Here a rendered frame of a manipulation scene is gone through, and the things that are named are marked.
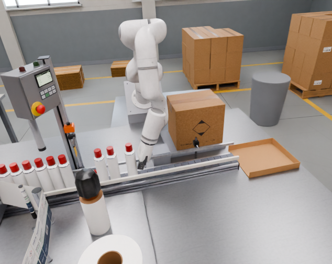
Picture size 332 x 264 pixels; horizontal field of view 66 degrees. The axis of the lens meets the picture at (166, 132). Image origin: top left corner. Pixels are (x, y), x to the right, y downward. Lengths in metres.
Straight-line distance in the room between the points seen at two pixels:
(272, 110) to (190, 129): 2.11
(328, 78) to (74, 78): 4.33
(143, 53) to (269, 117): 2.64
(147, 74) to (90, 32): 5.50
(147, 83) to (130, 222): 0.60
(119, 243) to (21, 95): 0.68
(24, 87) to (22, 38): 5.90
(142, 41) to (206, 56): 3.36
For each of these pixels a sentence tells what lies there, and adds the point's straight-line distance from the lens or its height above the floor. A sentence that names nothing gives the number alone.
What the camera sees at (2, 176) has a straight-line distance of 1.36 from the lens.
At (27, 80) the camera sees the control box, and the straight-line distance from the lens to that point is 1.15.
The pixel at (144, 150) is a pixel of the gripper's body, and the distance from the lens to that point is 1.22.
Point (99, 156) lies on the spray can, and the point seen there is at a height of 1.06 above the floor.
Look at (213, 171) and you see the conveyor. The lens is 1.41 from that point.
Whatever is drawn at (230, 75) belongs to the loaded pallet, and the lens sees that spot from 4.67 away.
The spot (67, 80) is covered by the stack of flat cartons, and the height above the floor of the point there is 0.18.
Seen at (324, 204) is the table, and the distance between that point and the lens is 1.43.
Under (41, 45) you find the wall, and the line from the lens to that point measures 6.92.
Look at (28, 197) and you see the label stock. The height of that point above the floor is 1.00.
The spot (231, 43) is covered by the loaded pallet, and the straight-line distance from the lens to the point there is 4.52.
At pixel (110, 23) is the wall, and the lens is 6.49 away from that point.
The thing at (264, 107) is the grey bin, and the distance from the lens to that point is 3.46.
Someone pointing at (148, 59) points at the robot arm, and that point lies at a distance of 1.11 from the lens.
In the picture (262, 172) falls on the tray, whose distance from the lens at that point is 1.46.
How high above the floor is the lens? 1.77
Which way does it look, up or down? 31 degrees down
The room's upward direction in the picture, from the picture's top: 3 degrees counter-clockwise
